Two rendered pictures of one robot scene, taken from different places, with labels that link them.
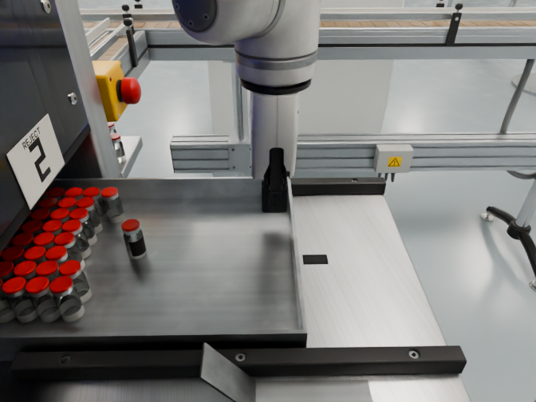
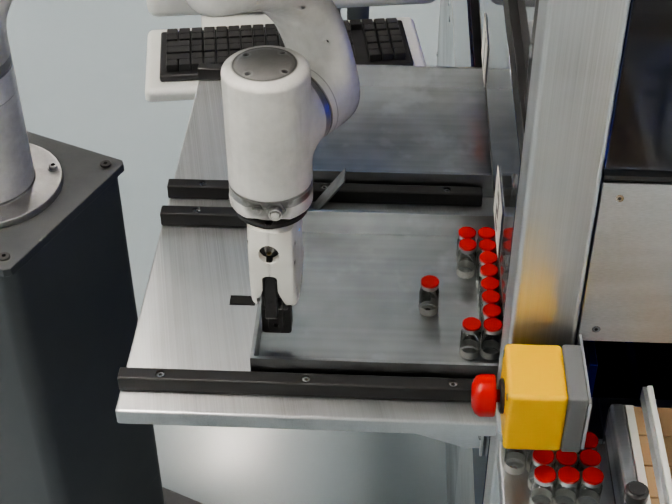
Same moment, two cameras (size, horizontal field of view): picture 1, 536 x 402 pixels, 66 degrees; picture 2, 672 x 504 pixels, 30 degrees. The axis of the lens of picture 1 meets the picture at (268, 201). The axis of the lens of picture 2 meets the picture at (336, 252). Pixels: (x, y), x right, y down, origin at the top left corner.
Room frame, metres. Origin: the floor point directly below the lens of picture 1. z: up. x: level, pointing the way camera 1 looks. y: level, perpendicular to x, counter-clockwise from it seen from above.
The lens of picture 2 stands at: (1.42, 0.13, 1.84)
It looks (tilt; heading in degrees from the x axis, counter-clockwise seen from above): 40 degrees down; 184
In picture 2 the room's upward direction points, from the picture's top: straight up
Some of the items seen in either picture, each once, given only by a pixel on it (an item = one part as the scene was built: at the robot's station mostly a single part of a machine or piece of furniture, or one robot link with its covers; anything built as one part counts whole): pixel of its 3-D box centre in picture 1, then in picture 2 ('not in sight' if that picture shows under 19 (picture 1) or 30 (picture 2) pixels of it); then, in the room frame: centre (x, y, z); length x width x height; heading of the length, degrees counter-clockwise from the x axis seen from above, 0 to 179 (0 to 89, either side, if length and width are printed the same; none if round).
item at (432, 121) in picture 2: not in sight; (411, 127); (0.01, 0.13, 0.90); 0.34 x 0.26 x 0.04; 91
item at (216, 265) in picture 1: (151, 250); (410, 293); (0.35, 0.14, 0.90); 0.34 x 0.26 x 0.04; 91
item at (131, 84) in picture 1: (127, 90); (491, 395); (0.60, 0.21, 0.99); 0.04 x 0.04 x 0.04; 1
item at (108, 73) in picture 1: (96, 91); (540, 397); (0.60, 0.26, 0.99); 0.08 x 0.07 x 0.07; 91
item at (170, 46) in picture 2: not in sight; (284, 46); (-0.32, -0.08, 0.82); 0.40 x 0.14 x 0.02; 99
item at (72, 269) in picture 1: (75, 282); (466, 258); (0.30, 0.20, 0.90); 0.02 x 0.02 x 0.05
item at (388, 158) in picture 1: (392, 158); not in sight; (1.25, -0.44, 0.50); 0.12 x 0.05 x 0.09; 91
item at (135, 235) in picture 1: (134, 240); (429, 297); (0.37, 0.16, 0.90); 0.02 x 0.02 x 0.04
